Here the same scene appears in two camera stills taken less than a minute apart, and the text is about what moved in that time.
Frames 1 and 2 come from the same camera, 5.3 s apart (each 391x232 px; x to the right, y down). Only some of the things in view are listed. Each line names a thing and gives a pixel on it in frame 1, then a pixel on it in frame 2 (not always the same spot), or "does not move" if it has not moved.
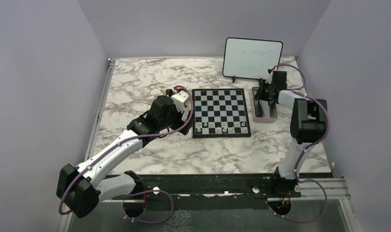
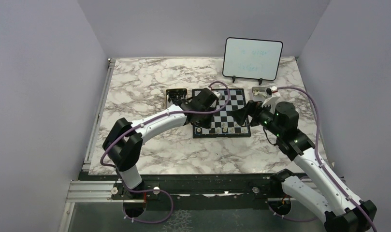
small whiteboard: (250, 58) does not move
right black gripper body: (264, 93) → (262, 116)
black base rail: (210, 187) does not move
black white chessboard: (220, 113) does not move
